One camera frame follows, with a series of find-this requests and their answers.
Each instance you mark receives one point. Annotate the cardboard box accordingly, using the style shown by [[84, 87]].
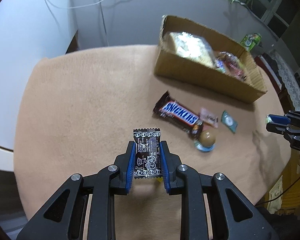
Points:
[[202, 80]]

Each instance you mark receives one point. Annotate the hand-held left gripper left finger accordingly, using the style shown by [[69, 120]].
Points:
[[131, 165]]

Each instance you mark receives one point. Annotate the brown chocolate bar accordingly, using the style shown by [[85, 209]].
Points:
[[180, 113]]

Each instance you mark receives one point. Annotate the red and white candy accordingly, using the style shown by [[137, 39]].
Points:
[[238, 73]]

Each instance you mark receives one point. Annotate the red-wrapped brown candy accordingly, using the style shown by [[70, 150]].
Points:
[[228, 58]]

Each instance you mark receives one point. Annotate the white cabinet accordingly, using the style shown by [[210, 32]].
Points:
[[27, 42]]

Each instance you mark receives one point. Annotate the clear cracker packet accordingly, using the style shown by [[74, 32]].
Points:
[[190, 45]]

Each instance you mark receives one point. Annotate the pink candy packet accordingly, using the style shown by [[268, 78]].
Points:
[[210, 117]]

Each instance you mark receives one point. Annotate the round brown candy ball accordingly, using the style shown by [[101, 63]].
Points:
[[207, 137]]

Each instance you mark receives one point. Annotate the tan tablecloth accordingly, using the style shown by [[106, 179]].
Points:
[[77, 105]]

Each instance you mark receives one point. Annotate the teal candy packet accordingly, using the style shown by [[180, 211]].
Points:
[[228, 121]]

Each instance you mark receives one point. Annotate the window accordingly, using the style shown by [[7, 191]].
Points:
[[272, 5]]

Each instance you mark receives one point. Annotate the black silver-printed candy packet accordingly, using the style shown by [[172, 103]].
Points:
[[147, 155]]

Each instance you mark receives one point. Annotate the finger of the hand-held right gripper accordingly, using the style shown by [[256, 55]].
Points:
[[277, 118], [277, 128]]

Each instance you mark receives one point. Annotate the white lace cloth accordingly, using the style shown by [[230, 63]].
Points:
[[287, 75]]

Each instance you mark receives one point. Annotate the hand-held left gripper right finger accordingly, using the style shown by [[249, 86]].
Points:
[[165, 167]]

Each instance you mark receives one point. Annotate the green snack bag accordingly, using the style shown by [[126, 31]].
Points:
[[250, 41]]

